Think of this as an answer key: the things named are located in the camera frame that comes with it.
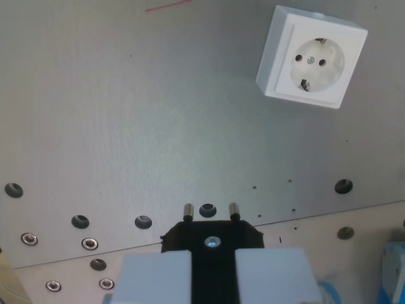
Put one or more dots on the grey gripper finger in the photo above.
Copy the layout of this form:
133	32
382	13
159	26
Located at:
272	275
152	278

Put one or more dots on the black two-pin plug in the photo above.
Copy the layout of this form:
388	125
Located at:
212	229

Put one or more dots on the silver hex socket screw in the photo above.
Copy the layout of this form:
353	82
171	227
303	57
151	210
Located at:
89	243
106	283
53	285
29	238

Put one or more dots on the light blue plastic block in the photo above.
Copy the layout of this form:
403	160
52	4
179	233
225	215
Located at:
394	272

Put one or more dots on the beige object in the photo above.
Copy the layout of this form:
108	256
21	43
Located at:
11	282

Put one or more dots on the grey metal base plate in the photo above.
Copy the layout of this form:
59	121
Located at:
142	126

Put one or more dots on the white wall socket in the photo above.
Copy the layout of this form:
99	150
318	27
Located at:
316	66

